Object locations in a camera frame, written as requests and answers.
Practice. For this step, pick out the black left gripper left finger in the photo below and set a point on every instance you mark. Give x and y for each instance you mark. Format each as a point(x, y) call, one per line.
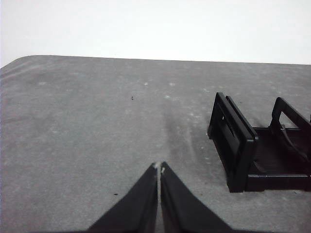
point(136, 208)

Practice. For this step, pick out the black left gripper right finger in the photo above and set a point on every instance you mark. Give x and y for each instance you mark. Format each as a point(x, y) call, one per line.
point(182, 208)

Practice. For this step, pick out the black plastic plate rack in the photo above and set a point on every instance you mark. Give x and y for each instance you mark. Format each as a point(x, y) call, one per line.
point(243, 155)

